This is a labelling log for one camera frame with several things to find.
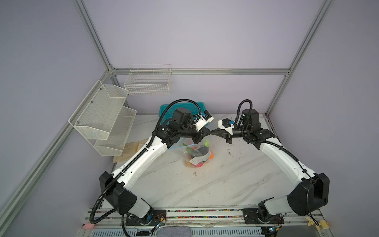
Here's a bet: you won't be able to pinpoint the teal plastic basket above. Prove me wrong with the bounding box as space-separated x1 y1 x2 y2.
159 102 206 120

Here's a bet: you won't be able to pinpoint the clear zip bag blue zipper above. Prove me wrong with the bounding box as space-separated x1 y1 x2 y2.
168 138 214 168

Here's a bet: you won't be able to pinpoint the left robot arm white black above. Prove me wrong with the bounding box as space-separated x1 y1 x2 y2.
91 108 214 219

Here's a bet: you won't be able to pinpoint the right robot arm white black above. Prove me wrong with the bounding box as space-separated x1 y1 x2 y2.
211 109 330 223

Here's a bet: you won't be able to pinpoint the white mesh two-tier shelf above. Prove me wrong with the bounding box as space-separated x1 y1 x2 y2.
68 81 137 157

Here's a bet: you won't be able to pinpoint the grey cloth pad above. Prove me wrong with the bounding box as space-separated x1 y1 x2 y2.
157 226 192 237

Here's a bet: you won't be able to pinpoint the beige tape scraps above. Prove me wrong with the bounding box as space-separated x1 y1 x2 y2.
306 217 330 231

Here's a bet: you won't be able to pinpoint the pink sponge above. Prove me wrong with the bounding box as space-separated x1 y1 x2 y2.
82 223 95 230

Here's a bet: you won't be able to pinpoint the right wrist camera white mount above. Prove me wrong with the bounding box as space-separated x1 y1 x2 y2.
218 118 235 135

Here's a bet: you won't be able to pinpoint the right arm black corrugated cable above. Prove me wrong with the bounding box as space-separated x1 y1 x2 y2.
236 99 314 181

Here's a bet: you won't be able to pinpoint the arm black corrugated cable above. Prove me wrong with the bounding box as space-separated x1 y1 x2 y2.
89 99 202 237
236 99 314 181

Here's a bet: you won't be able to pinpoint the white wire wall basket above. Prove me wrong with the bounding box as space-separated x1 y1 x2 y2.
124 64 172 96

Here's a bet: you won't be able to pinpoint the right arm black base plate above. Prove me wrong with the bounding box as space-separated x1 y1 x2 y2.
242 208 284 225

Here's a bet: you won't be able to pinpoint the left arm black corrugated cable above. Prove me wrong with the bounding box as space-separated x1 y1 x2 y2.
89 99 202 237

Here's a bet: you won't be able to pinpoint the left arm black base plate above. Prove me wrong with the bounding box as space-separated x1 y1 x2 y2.
124 209 167 226

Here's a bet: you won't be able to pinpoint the aluminium rail base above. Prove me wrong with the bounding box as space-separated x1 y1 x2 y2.
78 205 333 237

